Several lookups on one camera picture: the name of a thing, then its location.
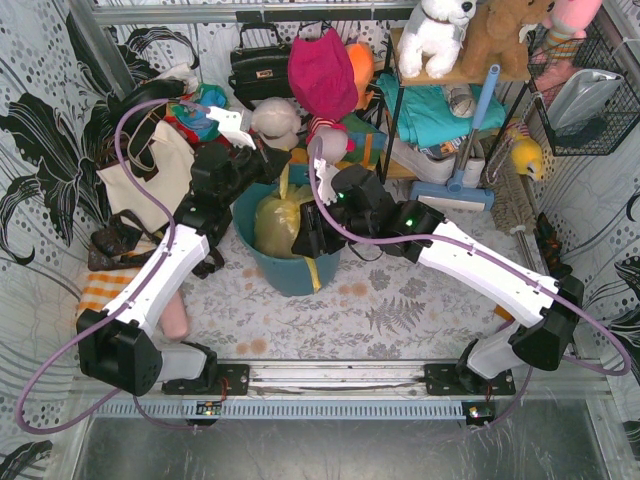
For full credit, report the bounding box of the yellow trash bag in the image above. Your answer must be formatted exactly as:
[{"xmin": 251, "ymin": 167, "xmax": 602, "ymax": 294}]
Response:
[{"xmin": 254, "ymin": 165, "xmax": 321, "ymax": 294}]

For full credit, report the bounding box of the teal trash bin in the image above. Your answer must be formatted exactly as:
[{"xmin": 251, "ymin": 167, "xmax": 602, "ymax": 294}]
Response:
[{"xmin": 232, "ymin": 164, "xmax": 341, "ymax": 296}]

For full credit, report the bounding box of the blue floor mop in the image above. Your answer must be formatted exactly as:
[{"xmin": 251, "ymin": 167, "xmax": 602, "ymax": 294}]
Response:
[{"xmin": 410, "ymin": 64, "xmax": 501, "ymax": 211}]

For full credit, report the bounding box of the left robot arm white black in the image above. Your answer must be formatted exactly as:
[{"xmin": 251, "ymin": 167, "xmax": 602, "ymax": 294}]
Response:
[{"xmin": 77, "ymin": 142, "xmax": 291, "ymax": 396}]

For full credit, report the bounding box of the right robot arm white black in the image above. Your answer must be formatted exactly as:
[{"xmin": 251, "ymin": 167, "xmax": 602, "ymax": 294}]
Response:
[{"xmin": 292, "ymin": 160, "xmax": 583, "ymax": 394}]

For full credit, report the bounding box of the colourful printed bag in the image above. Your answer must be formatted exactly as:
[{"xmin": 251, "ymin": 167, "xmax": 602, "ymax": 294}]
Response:
[{"xmin": 164, "ymin": 83, "xmax": 228, "ymax": 144}]

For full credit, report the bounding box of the cream canvas tote bag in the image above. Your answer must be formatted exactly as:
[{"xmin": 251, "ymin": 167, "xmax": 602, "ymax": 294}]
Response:
[{"xmin": 98, "ymin": 120, "xmax": 194, "ymax": 232}]

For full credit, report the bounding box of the magenta cloth bag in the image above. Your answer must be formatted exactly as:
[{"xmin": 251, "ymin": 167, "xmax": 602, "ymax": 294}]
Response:
[{"xmin": 288, "ymin": 27, "xmax": 358, "ymax": 121}]

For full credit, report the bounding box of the cream plush lamb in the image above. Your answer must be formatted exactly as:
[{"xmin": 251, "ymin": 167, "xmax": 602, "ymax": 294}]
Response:
[{"xmin": 251, "ymin": 97, "xmax": 301, "ymax": 151}]

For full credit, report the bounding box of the pink white plush doll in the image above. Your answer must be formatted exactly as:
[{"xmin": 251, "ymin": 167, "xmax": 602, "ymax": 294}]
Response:
[{"xmin": 306, "ymin": 116, "xmax": 356, "ymax": 165}]

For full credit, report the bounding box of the rainbow striped cloth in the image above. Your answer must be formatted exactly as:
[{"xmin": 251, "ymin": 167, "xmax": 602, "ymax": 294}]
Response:
[{"xmin": 289, "ymin": 113, "xmax": 389, "ymax": 176}]

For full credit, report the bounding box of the white sneaker left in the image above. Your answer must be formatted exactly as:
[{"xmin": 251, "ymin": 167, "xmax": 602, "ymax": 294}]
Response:
[{"xmin": 391, "ymin": 140, "xmax": 456, "ymax": 185}]

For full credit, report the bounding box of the white sneaker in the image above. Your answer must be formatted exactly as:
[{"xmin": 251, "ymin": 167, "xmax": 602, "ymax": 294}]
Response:
[
  {"xmin": 391, "ymin": 140, "xmax": 456, "ymax": 185},
  {"xmin": 451, "ymin": 140, "xmax": 486, "ymax": 188}
]

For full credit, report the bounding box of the black leather handbag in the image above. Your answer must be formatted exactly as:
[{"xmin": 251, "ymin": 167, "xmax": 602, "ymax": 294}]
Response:
[{"xmin": 228, "ymin": 22, "xmax": 294, "ymax": 111}]

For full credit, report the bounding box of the black hat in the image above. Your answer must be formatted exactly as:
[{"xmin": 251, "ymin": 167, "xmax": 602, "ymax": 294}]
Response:
[{"xmin": 109, "ymin": 78, "xmax": 186, "ymax": 127}]

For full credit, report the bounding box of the teal folded cloth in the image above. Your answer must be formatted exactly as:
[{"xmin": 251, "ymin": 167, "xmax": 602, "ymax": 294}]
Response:
[{"xmin": 376, "ymin": 74, "xmax": 506, "ymax": 148}]

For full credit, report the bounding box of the white sneaker right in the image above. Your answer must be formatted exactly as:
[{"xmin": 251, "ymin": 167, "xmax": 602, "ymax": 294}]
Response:
[{"xmin": 451, "ymin": 140, "xmax": 486, "ymax": 188}]

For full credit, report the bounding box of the orange plush toy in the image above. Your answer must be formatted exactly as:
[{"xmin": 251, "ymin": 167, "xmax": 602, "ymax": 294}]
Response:
[{"xmin": 346, "ymin": 42, "xmax": 374, "ymax": 110}]

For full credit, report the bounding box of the grey patterned ball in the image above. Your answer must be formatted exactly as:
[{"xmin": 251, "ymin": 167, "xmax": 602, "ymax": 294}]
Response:
[{"xmin": 444, "ymin": 84, "xmax": 476, "ymax": 118}]

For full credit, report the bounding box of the pink rolled towel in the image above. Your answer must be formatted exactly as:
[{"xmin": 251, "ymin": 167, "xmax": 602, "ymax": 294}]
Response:
[{"xmin": 160, "ymin": 291, "xmax": 190, "ymax": 341}]

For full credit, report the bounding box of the orange white checkered towel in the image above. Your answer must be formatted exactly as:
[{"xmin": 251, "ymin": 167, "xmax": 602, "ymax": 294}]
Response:
[{"xmin": 74, "ymin": 267, "xmax": 141, "ymax": 322}]

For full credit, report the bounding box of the yellow plush toy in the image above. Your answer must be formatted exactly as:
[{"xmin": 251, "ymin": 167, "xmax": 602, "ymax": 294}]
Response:
[{"xmin": 506, "ymin": 123, "xmax": 543, "ymax": 181}]

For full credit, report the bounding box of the white grey plush dog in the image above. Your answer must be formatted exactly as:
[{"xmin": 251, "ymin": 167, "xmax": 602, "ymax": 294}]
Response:
[{"xmin": 398, "ymin": 0, "xmax": 477, "ymax": 79}]

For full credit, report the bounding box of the dark patterned cloth right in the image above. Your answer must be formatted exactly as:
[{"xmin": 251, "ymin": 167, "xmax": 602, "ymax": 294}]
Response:
[{"xmin": 534, "ymin": 212, "xmax": 573, "ymax": 280}]

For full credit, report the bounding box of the brown plush dog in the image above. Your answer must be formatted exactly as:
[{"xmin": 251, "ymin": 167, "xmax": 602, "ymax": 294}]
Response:
[{"xmin": 461, "ymin": 0, "xmax": 555, "ymax": 78}]

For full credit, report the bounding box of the pink plush toy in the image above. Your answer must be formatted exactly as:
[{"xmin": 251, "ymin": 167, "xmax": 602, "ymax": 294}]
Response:
[{"xmin": 542, "ymin": 0, "xmax": 602, "ymax": 53}]

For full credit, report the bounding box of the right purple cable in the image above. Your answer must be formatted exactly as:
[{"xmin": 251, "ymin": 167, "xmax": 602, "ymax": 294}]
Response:
[{"xmin": 307, "ymin": 137, "xmax": 632, "ymax": 431}]

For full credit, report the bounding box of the purple cable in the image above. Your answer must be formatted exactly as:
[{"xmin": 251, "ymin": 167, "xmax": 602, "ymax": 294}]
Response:
[
  {"xmin": 307, "ymin": 137, "xmax": 632, "ymax": 431},
  {"xmin": 14, "ymin": 98, "xmax": 211, "ymax": 435}
]

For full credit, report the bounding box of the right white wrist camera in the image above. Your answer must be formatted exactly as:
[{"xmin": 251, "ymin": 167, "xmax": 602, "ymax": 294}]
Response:
[{"xmin": 313, "ymin": 159, "xmax": 340, "ymax": 206}]

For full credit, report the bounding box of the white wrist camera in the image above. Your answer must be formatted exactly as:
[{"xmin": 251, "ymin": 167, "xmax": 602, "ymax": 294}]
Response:
[
  {"xmin": 206, "ymin": 106, "xmax": 256, "ymax": 150},
  {"xmin": 313, "ymin": 159, "xmax": 340, "ymax": 206}
]

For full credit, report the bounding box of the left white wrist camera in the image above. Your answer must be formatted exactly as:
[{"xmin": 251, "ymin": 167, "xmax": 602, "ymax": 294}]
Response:
[{"xmin": 206, "ymin": 106, "xmax": 256, "ymax": 150}]

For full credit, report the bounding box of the brown patterned strap bag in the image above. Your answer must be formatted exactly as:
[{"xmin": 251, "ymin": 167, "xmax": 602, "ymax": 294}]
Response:
[{"xmin": 87, "ymin": 209, "xmax": 226, "ymax": 280}]

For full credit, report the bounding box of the metal base rail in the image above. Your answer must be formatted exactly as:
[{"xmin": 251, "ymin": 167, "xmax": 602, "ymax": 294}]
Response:
[{"xmin": 94, "ymin": 360, "xmax": 612, "ymax": 423}]

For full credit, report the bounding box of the metal pole with handle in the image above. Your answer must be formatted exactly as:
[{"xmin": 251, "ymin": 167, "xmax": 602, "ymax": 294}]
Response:
[{"xmin": 509, "ymin": 225, "xmax": 537, "ymax": 271}]

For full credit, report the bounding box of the wooden black frame shelf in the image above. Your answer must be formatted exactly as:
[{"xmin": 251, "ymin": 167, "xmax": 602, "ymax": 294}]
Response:
[{"xmin": 375, "ymin": 27, "xmax": 534, "ymax": 185}]

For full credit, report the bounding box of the black wire basket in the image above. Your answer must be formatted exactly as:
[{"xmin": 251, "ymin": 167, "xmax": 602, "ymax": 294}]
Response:
[{"xmin": 528, "ymin": 25, "xmax": 639, "ymax": 156}]

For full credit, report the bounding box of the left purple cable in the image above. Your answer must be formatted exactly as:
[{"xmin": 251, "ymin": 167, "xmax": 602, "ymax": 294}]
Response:
[{"xmin": 14, "ymin": 98, "xmax": 211, "ymax": 435}]

